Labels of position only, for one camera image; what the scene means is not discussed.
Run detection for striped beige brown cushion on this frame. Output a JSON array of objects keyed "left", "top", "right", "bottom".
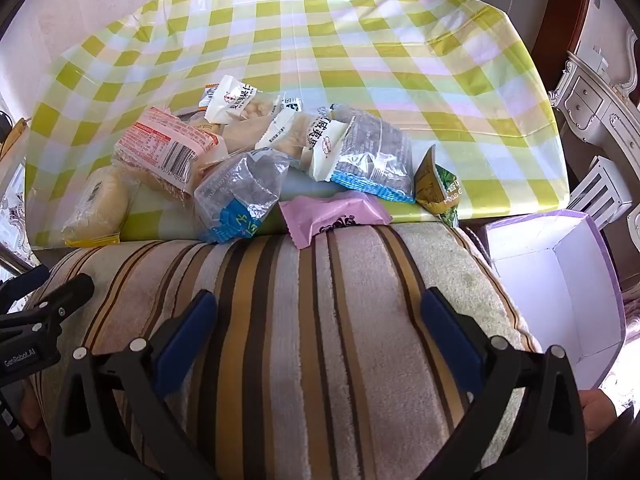
[{"left": 22, "top": 220, "right": 543, "bottom": 480}]

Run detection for pink orange bread package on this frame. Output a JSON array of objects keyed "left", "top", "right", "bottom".
[{"left": 114, "top": 106, "right": 223, "bottom": 193}]

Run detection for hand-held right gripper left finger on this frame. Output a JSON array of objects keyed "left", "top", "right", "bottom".
[{"left": 50, "top": 289, "right": 219, "bottom": 480}]

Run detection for white ornate dresser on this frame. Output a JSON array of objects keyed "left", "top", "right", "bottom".
[{"left": 547, "top": 25, "right": 640, "bottom": 186}]

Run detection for yellow bun packet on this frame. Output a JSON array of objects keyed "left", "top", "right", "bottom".
[{"left": 62, "top": 166, "right": 132, "bottom": 248}]

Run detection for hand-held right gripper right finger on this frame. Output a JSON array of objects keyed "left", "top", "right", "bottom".
[{"left": 420, "top": 287, "right": 588, "bottom": 480}]

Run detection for clear blue-edged snack packet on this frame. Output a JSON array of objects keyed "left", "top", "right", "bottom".
[
  {"left": 194, "top": 150, "right": 291, "bottom": 245},
  {"left": 327, "top": 105, "right": 416, "bottom": 203}
]

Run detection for white red-print snack packet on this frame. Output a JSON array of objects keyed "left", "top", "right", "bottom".
[{"left": 290, "top": 107, "right": 358, "bottom": 182}]

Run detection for beige cracker packet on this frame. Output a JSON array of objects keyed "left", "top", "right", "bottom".
[{"left": 220, "top": 116, "right": 281, "bottom": 156}]

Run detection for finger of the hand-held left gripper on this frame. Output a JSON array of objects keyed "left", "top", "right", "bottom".
[
  {"left": 0, "top": 265, "right": 51, "bottom": 311},
  {"left": 0, "top": 274, "right": 96, "bottom": 332}
]

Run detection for white slatted chair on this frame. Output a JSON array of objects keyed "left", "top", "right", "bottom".
[{"left": 567, "top": 156, "right": 636, "bottom": 226}]

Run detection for green pea snack packet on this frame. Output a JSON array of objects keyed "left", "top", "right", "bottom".
[{"left": 412, "top": 145, "right": 460, "bottom": 228}]

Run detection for white nut snack packet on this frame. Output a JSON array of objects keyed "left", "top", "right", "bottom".
[{"left": 207, "top": 75, "right": 281, "bottom": 126}]

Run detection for green checkered plastic tablecloth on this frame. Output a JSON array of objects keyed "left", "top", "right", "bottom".
[{"left": 22, "top": 0, "right": 571, "bottom": 251}]

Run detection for brown wooden door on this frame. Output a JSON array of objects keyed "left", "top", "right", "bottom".
[{"left": 530, "top": 0, "right": 593, "bottom": 93}]

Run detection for pink snack packet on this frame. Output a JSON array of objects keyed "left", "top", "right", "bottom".
[{"left": 279, "top": 191, "right": 393, "bottom": 250}]

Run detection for purple white cardboard box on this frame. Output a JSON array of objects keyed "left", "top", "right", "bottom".
[{"left": 482, "top": 210, "right": 628, "bottom": 393}]

